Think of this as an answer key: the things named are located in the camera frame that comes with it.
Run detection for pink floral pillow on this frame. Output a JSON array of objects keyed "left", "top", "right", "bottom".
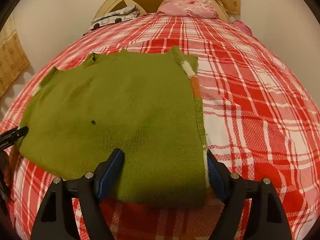
[{"left": 157, "top": 0, "right": 219, "bottom": 19}]

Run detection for beige curtain at side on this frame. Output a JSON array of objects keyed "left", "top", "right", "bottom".
[{"left": 0, "top": 15, "right": 30, "bottom": 97}]

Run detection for green striped knit sweater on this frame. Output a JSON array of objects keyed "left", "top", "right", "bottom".
[{"left": 16, "top": 46, "right": 208, "bottom": 208}]

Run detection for grey white patterned pillow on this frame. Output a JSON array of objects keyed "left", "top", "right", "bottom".
[{"left": 84, "top": 5, "right": 140, "bottom": 35}]

